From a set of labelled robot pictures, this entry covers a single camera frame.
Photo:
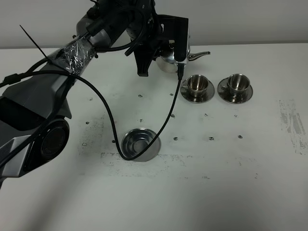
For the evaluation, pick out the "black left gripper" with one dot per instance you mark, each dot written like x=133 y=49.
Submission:
x=144 y=27

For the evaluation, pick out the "left stainless steel saucer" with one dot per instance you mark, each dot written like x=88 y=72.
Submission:
x=208 y=95

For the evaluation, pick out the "right stainless steel teacup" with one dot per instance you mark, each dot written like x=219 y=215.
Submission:
x=236 y=84

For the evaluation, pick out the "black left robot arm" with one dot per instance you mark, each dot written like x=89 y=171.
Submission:
x=33 y=107

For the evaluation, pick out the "stainless steel teapot saucer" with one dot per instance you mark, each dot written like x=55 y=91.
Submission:
x=137 y=140

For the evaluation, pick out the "right stainless steel saucer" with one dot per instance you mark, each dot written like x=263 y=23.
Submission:
x=225 y=93

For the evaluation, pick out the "left stainless steel teacup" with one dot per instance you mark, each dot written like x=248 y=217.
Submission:
x=195 y=85

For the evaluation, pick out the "stainless steel teacup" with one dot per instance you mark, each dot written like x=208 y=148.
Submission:
x=195 y=85
x=236 y=84

